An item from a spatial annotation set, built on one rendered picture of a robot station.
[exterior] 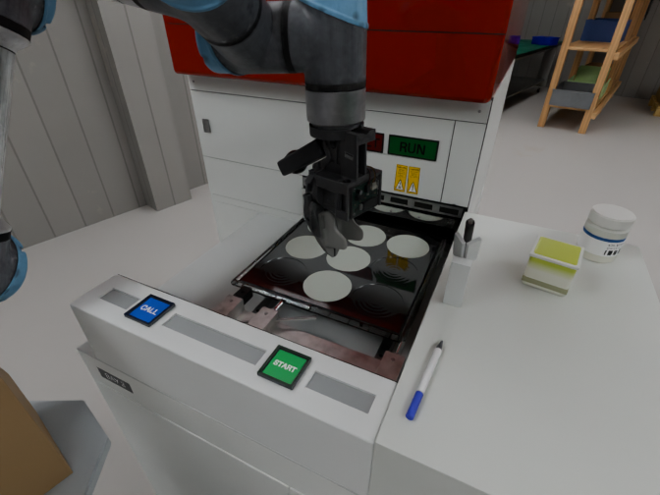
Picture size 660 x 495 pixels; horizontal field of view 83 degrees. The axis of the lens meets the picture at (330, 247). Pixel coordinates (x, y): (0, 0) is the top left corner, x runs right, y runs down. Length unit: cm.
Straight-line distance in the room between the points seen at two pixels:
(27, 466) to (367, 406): 45
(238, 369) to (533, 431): 38
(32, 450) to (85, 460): 9
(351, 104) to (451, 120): 45
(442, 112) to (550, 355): 53
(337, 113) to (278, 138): 62
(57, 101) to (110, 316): 243
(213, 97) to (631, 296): 107
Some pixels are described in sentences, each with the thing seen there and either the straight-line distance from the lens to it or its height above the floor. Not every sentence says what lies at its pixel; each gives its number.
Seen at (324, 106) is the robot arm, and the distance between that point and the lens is 47.
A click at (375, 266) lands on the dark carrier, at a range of 83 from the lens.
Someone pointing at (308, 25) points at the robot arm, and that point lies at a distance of 47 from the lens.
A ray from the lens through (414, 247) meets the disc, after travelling 91.
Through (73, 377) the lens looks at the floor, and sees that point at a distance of 208.
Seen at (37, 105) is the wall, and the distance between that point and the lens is 302.
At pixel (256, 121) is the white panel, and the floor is 111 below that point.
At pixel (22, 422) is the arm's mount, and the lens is 63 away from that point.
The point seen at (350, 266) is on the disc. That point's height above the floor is 90.
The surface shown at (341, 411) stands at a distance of 51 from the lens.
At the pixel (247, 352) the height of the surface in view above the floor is 96.
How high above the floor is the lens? 139
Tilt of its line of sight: 34 degrees down
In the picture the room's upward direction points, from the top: straight up
